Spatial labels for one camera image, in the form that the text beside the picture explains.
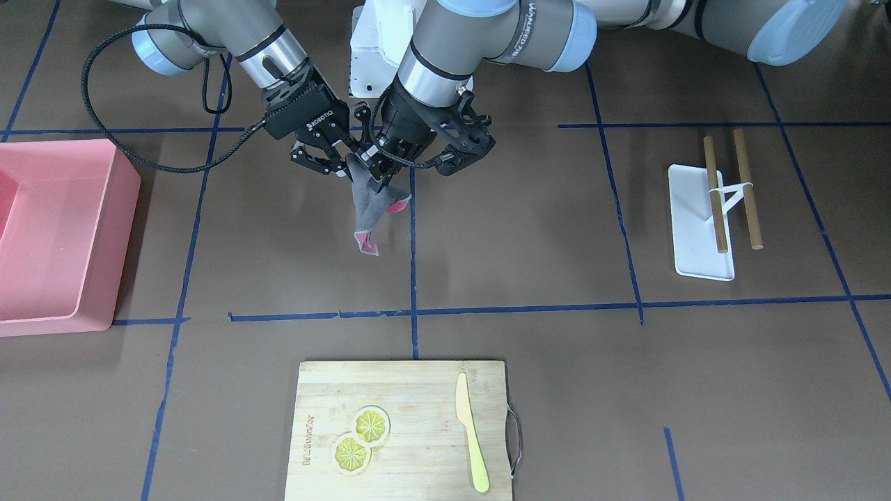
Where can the lemon slice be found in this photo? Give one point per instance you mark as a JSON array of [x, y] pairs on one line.
[[349, 457], [371, 426]]

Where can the pink plastic bin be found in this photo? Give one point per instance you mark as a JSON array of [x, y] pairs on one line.
[[67, 213]]

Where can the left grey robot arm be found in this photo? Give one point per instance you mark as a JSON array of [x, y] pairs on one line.
[[559, 36]]

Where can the bamboo cutting board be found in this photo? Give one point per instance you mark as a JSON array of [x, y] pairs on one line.
[[425, 456]]

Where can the white towel rack stand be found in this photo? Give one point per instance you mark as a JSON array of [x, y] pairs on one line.
[[700, 203]]

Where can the yellow plastic knife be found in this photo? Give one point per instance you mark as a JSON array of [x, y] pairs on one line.
[[463, 409]]

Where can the grey pink cleaning cloth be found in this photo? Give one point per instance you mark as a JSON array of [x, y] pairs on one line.
[[371, 203]]

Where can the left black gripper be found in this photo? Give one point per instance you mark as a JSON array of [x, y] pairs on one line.
[[405, 122]]

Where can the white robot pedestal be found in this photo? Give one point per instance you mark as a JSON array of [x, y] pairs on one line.
[[412, 45]]

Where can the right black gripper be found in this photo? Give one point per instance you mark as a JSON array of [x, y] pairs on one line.
[[311, 120]]

